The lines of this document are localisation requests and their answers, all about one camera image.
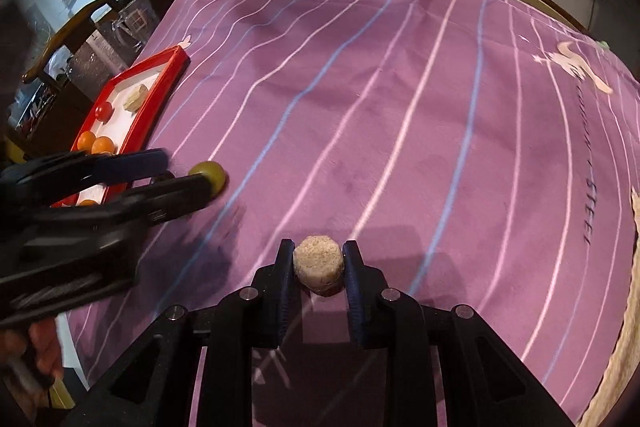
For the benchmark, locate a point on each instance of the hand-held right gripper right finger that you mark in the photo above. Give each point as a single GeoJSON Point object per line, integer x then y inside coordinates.
{"type": "Point", "coordinates": [356, 297]}

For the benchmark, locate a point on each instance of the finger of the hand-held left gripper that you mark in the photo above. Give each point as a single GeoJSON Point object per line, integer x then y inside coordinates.
{"type": "Point", "coordinates": [170, 199]}
{"type": "Point", "coordinates": [135, 164]}

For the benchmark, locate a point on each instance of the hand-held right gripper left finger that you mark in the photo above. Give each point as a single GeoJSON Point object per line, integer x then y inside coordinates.
{"type": "Point", "coordinates": [285, 292]}

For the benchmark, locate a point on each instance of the large peeled sugarcane piece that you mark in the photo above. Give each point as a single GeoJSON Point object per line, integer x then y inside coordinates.
{"type": "Point", "coordinates": [135, 97]}
{"type": "Point", "coordinates": [318, 264]}

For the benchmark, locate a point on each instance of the green grape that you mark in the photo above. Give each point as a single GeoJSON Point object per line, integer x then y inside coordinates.
{"type": "Point", "coordinates": [212, 172]}

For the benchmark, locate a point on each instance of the red cherry tomato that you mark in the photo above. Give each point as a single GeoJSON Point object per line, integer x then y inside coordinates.
{"type": "Point", "coordinates": [103, 109]}

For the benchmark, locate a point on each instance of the red rimmed tray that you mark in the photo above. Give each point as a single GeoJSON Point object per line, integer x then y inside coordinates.
{"type": "Point", "coordinates": [150, 102]}

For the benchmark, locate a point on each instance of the person's left hand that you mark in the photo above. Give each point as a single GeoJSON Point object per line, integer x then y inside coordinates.
{"type": "Point", "coordinates": [45, 352]}

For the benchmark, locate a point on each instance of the clear glass jar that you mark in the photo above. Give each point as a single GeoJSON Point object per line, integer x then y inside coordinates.
{"type": "Point", "coordinates": [131, 17]}

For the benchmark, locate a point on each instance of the dark wooden chair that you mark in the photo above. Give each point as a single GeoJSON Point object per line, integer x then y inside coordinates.
{"type": "Point", "coordinates": [75, 24]}

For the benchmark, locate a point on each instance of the purple striped tablecloth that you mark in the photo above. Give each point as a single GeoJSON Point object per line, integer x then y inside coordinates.
{"type": "Point", "coordinates": [400, 132]}

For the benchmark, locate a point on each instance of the cream terry towel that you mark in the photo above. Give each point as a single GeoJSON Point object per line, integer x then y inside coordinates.
{"type": "Point", "coordinates": [622, 332]}

